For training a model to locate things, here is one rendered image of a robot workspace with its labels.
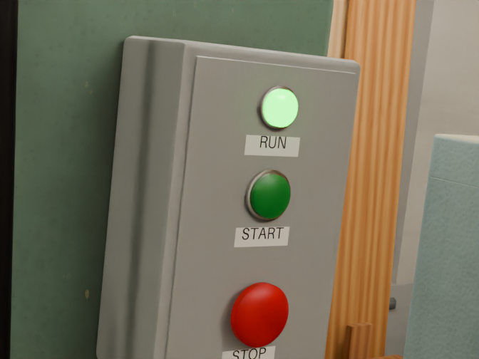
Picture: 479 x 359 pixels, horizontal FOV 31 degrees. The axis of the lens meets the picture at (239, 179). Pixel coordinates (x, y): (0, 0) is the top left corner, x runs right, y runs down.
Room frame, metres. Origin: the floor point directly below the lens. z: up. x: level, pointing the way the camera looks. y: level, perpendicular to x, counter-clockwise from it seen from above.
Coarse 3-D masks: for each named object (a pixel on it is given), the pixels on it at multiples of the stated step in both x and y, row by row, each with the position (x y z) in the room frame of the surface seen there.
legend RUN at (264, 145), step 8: (248, 136) 0.39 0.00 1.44; (256, 136) 0.39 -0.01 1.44; (264, 136) 0.39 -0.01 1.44; (272, 136) 0.39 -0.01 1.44; (248, 144) 0.39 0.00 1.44; (256, 144) 0.39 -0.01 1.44; (264, 144) 0.39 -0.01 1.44; (272, 144) 0.39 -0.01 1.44; (280, 144) 0.40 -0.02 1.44; (288, 144) 0.40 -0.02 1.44; (296, 144) 0.40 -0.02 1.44; (248, 152) 0.39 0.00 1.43; (256, 152) 0.39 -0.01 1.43; (264, 152) 0.39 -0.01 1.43; (272, 152) 0.39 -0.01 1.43; (280, 152) 0.40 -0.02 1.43; (288, 152) 0.40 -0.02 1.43; (296, 152) 0.40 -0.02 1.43
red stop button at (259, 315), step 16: (256, 288) 0.39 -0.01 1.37; (272, 288) 0.39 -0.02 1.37; (240, 304) 0.38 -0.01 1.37; (256, 304) 0.38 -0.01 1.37; (272, 304) 0.39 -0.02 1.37; (288, 304) 0.40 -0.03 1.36; (240, 320) 0.38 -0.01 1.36; (256, 320) 0.38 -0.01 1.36; (272, 320) 0.39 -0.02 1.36; (240, 336) 0.38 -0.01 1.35; (256, 336) 0.38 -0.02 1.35; (272, 336) 0.39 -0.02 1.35
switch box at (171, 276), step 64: (128, 64) 0.41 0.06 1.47; (192, 64) 0.37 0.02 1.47; (256, 64) 0.39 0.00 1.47; (320, 64) 0.41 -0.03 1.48; (128, 128) 0.40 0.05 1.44; (192, 128) 0.37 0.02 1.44; (256, 128) 0.39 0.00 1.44; (320, 128) 0.41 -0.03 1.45; (128, 192) 0.40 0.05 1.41; (192, 192) 0.37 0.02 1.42; (320, 192) 0.41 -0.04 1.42; (128, 256) 0.39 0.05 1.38; (192, 256) 0.37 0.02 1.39; (256, 256) 0.39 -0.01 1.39; (320, 256) 0.42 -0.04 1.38; (128, 320) 0.39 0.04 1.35; (192, 320) 0.38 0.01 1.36; (320, 320) 0.42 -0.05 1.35
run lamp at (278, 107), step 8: (272, 88) 0.39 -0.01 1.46; (280, 88) 0.39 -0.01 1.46; (288, 88) 0.39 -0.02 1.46; (264, 96) 0.39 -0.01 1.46; (272, 96) 0.39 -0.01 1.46; (280, 96) 0.39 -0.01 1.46; (288, 96) 0.39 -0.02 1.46; (264, 104) 0.39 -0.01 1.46; (272, 104) 0.39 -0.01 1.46; (280, 104) 0.39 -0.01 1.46; (288, 104) 0.39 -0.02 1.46; (296, 104) 0.39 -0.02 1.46; (264, 112) 0.39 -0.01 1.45; (272, 112) 0.39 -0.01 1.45; (280, 112) 0.39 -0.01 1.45; (288, 112) 0.39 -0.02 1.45; (296, 112) 0.39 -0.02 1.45; (264, 120) 0.39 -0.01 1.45; (272, 120) 0.39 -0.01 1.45; (280, 120) 0.39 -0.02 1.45; (288, 120) 0.39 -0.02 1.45; (272, 128) 0.39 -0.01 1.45; (280, 128) 0.39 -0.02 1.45
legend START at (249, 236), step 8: (240, 232) 0.39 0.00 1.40; (248, 232) 0.39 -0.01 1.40; (256, 232) 0.39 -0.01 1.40; (264, 232) 0.40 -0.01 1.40; (272, 232) 0.40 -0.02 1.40; (280, 232) 0.40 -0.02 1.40; (288, 232) 0.40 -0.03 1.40; (240, 240) 0.39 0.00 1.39; (248, 240) 0.39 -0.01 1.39; (256, 240) 0.39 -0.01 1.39; (264, 240) 0.40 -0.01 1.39; (272, 240) 0.40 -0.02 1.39; (280, 240) 0.40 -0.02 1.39
